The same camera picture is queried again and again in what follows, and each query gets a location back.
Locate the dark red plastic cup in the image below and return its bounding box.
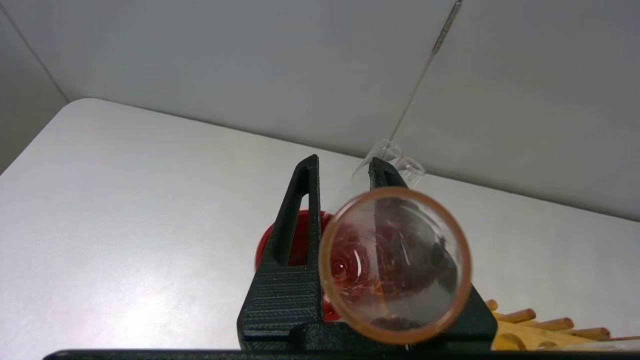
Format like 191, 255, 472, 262
255, 210, 342, 322

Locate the wooden test tube rack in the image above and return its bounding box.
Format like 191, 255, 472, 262
484, 299, 615, 351

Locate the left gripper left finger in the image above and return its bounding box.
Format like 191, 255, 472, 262
237, 154, 332, 351

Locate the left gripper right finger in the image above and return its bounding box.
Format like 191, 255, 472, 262
369, 156, 499, 351

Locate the test tube with red pigment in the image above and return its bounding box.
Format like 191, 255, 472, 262
318, 186, 474, 346

